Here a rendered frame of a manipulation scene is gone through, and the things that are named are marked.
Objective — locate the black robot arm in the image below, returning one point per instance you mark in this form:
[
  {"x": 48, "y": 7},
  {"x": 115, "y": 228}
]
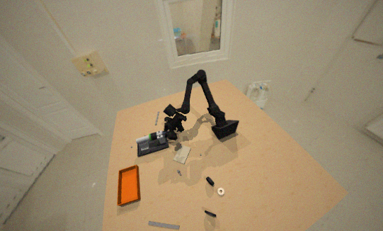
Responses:
[{"x": 213, "y": 109}]

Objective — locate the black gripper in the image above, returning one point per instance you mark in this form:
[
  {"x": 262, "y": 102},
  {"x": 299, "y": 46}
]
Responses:
[{"x": 171, "y": 126}]

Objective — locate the beige flat square plate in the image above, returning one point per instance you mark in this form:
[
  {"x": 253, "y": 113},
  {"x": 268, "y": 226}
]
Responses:
[{"x": 182, "y": 154}]

